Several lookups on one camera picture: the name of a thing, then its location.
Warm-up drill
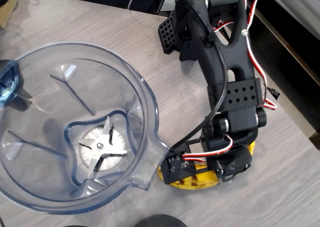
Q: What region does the red white gripper servo cable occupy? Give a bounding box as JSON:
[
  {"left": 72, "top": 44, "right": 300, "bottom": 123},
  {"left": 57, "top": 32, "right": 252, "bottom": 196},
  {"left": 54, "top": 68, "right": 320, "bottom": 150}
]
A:
[{"left": 181, "top": 132, "right": 235, "bottom": 163}]

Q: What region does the brown cardboard box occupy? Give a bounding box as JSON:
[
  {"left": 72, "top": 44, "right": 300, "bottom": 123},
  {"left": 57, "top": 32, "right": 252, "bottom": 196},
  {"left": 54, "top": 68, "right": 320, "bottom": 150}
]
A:
[{"left": 0, "top": 0, "right": 24, "bottom": 30}]

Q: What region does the yellow spotted banana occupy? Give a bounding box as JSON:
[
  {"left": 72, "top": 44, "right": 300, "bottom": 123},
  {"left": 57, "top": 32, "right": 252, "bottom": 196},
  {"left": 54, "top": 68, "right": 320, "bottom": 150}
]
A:
[{"left": 156, "top": 140, "right": 257, "bottom": 191}]

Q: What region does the steel blender blade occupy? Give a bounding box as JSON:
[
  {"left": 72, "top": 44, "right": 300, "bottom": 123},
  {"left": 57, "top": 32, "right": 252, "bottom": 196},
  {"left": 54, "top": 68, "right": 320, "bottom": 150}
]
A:
[{"left": 77, "top": 115, "right": 128, "bottom": 178}]

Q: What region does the black table edge bracket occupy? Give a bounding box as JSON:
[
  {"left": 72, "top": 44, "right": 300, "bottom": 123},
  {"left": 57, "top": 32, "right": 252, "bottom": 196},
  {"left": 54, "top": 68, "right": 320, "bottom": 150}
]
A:
[{"left": 265, "top": 85, "right": 281, "bottom": 101}]

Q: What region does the dark wooden furniture post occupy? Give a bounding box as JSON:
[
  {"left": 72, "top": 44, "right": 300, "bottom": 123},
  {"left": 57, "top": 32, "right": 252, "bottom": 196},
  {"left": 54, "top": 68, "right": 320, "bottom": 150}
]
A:
[{"left": 308, "top": 129, "right": 320, "bottom": 152}]

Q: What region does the black camera cable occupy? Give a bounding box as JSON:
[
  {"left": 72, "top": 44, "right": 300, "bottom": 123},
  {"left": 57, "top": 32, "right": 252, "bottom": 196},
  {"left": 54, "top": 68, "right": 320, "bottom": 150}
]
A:
[{"left": 170, "top": 0, "right": 230, "bottom": 153}]

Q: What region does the red white arm servo cable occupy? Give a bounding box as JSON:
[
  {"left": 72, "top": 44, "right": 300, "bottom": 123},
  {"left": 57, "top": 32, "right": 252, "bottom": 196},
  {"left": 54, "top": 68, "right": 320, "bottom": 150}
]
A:
[{"left": 209, "top": 0, "right": 278, "bottom": 111}]

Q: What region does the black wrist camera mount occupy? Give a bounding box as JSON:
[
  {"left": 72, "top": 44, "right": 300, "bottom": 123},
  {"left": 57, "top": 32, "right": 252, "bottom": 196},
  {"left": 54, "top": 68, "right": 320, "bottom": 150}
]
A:
[{"left": 159, "top": 136, "right": 209, "bottom": 186}]

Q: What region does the clear plastic blender jar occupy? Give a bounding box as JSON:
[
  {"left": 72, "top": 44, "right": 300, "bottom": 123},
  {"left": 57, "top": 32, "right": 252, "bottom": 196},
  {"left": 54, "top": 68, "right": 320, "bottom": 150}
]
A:
[{"left": 0, "top": 41, "right": 171, "bottom": 215}]

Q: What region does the dark wooden furniture rail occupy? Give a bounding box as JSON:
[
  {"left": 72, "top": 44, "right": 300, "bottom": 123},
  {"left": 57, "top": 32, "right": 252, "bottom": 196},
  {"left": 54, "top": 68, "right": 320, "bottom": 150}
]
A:
[{"left": 252, "top": 1, "right": 320, "bottom": 88}]

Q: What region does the white fabric sheet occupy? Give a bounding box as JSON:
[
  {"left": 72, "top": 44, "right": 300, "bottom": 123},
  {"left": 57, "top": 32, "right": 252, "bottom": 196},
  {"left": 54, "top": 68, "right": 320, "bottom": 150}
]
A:
[{"left": 259, "top": 0, "right": 320, "bottom": 42}]

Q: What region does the black round object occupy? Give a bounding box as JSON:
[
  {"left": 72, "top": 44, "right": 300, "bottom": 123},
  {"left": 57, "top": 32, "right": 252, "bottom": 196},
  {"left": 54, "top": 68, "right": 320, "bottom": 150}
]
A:
[{"left": 134, "top": 214, "right": 189, "bottom": 227}]

